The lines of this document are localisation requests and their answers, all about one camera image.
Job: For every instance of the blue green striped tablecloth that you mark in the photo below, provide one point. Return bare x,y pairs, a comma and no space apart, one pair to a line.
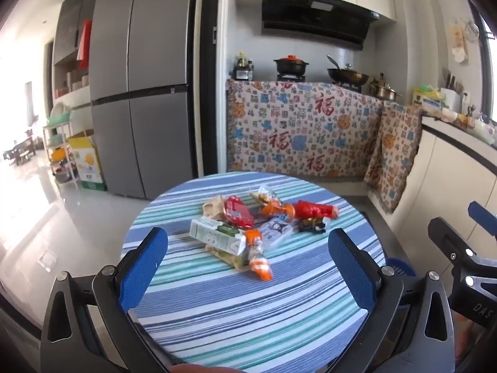
233,318

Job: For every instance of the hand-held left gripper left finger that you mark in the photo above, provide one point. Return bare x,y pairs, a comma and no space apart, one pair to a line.
143,268

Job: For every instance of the blue plastic waste basket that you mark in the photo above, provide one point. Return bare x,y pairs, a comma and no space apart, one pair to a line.
396,270

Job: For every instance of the black range hood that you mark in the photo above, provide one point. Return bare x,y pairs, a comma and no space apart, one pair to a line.
310,23

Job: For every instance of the small orange wrapper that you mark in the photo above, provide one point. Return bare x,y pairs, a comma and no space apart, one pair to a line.
254,237

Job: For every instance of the steel pot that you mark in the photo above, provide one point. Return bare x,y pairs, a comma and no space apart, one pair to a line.
383,91

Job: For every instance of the red hanging bag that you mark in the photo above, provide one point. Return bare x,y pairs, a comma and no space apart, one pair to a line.
85,44

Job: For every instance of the black clay pot orange lid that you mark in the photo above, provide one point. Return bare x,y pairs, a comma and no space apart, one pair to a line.
291,66

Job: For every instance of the orange snack bag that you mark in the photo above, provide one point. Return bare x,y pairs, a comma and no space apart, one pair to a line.
277,210

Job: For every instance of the beige paper bag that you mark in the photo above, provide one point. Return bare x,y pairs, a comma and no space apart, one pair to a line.
212,206

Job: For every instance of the green white milk carton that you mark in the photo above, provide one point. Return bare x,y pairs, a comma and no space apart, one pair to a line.
215,236

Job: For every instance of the yellow white cardboard box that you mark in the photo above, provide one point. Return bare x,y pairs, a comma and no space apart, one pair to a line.
88,163

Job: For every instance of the small printed blanket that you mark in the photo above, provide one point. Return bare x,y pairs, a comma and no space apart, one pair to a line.
396,151

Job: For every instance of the large printed blanket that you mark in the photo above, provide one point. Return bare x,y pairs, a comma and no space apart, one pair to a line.
295,132

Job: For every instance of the dark wok with lid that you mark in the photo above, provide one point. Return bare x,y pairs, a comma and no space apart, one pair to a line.
347,74

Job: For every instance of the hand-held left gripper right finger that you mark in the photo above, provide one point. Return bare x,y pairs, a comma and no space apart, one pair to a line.
351,270

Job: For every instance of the white knife holder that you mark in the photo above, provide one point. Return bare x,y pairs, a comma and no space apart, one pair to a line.
451,99

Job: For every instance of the seasoning bottle set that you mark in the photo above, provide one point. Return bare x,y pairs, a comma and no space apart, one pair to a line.
244,70

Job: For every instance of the white rack with basins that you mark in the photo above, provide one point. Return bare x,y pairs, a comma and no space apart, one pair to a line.
58,136

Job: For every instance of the dark wooden table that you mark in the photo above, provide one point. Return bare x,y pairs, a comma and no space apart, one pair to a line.
21,151

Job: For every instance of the beige wall hanging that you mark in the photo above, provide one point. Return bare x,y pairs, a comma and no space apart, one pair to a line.
458,42

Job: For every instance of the yellow green packets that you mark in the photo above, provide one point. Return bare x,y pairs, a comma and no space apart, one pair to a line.
427,99

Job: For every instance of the white counter cabinet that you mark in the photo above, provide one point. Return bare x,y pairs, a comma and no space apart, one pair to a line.
438,171

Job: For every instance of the orange white striped wrapper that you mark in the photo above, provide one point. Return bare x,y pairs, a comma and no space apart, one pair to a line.
261,268

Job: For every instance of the grey refrigerator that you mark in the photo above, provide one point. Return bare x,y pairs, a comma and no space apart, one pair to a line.
155,46

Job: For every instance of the red snack packet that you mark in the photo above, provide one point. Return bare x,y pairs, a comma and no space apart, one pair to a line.
237,211

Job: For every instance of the dark wall shelf cabinet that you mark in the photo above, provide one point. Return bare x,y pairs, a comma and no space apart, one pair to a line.
70,27

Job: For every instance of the clear bag with green scraps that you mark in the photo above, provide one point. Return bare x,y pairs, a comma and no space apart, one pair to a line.
229,258

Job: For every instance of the black gas stove burner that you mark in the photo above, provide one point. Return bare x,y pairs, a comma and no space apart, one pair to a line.
291,77

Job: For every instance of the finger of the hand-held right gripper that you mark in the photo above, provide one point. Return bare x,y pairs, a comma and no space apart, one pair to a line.
483,215
450,241

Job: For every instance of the red plastic bag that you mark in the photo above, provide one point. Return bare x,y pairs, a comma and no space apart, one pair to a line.
314,209

